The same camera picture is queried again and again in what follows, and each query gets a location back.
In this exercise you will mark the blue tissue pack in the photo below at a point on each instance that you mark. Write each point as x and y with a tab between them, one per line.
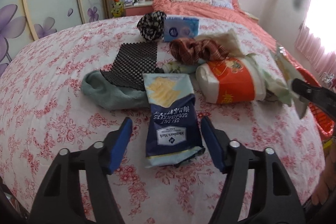
180	27

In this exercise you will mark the beige paper napkin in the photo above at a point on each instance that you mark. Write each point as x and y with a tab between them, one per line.
228	40

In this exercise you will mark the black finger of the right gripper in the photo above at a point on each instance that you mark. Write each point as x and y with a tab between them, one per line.
321	97

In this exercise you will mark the blue soda cracker bag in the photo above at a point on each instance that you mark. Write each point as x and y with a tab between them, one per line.
173	135

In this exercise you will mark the orange white tissue roll pack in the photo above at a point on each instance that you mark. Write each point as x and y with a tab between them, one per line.
230	81

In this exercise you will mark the coral orange duvet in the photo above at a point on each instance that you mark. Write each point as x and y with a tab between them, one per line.
211	12

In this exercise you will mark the pink curtain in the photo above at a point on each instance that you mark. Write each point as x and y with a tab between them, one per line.
316	40

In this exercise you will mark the green smiley face towel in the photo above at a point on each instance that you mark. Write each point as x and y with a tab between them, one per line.
111	97

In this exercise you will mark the black perforated anti-slip mat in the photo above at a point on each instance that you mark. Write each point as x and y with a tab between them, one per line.
131	62

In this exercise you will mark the brown striped scrunchie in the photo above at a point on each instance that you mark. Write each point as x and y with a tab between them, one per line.
189	51

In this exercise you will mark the floral hand cream tube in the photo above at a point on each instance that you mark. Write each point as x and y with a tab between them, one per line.
176	67

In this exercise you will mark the orange plastic basket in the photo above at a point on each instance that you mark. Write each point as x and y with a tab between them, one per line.
324	123

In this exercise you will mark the pink nightstand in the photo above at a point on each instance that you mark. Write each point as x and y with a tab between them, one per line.
139	9

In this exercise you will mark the black floral scrunchie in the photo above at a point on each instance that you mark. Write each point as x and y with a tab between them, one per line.
151	25

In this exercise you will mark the green wrapper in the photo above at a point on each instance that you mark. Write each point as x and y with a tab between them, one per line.
278	74

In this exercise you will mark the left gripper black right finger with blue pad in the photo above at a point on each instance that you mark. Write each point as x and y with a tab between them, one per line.
274	198

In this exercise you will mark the floral pink white bedspread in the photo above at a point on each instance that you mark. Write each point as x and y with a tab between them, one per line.
43	110

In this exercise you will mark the person's right hand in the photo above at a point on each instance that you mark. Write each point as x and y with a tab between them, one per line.
326	182

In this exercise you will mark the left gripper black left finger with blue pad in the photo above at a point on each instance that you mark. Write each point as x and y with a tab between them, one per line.
59	200

